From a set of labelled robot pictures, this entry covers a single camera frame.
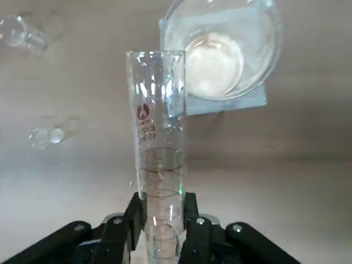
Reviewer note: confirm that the glass graduated cylinder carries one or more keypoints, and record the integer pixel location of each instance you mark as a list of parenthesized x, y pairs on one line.
[(159, 137)]

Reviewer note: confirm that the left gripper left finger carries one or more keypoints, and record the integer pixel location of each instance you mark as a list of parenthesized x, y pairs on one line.
[(115, 236)]

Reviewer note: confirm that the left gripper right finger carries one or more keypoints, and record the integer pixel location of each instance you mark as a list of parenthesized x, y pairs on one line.
[(203, 239)]

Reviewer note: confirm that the small clear glass beaker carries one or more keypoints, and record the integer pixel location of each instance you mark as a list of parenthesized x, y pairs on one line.
[(24, 34), (45, 136)]

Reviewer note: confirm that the large clear glass beaker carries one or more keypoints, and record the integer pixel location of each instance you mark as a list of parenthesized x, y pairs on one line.
[(247, 33)]

